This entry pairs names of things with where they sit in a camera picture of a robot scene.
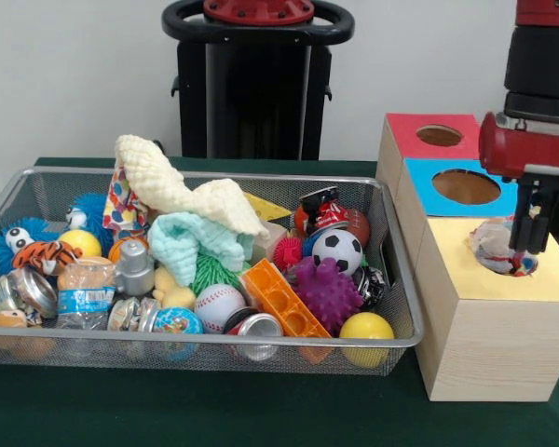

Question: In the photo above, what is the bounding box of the wooden three-hole sorting box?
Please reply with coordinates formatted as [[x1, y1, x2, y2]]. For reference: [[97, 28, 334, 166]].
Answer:
[[375, 113, 559, 402]]

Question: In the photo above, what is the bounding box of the cream knitted cloth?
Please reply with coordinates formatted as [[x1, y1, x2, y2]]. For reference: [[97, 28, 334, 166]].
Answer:
[[116, 133, 272, 239]]

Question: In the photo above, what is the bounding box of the orange striped tiger plush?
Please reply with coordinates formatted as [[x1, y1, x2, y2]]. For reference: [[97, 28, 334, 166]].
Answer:
[[12, 239, 84, 276]]

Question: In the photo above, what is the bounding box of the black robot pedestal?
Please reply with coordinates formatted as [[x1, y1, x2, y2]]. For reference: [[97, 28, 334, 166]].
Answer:
[[161, 0, 356, 161]]

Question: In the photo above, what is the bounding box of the brown toy football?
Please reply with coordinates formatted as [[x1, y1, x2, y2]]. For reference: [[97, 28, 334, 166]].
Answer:
[[344, 208, 372, 249]]

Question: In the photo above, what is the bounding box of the dotted paper napkin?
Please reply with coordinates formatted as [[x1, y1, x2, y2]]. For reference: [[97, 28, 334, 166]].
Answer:
[[102, 165, 150, 232], [468, 204, 544, 277]]

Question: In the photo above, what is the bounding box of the black and white soccer ball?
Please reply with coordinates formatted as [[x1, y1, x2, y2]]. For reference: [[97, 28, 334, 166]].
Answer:
[[311, 228, 364, 277]]

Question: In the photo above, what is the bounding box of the mint green cloth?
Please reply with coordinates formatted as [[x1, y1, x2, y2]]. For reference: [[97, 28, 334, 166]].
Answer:
[[147, 211, 257, 285]]

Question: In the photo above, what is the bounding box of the silver mesh bin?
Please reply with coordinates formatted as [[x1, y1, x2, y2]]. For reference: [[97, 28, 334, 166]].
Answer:
[[0, 166, 425, 378]]

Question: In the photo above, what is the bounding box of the orange plastic building block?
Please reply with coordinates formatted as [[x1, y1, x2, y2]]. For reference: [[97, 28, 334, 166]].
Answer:
[[240, 259, 333, 340]]

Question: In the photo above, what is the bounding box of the purple spiky ball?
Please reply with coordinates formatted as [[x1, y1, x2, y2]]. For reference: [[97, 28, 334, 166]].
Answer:
[[291, 255, 365, 337]]

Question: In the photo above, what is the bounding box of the dark green tablecloth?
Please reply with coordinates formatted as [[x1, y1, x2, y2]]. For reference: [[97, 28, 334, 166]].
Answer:
[[0, 156, 559, 447]]

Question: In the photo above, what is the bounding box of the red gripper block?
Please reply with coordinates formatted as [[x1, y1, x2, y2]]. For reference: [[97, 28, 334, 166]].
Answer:
[[477, 111, 559, 255]]

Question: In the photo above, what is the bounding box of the white baseball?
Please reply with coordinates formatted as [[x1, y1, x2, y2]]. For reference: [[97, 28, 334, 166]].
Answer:
[[194, 283, 248, 335]]

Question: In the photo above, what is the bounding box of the smooth yellow ball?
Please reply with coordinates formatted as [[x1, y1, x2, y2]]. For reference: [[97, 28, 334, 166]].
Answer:
[[338, 311, 396, 369]]

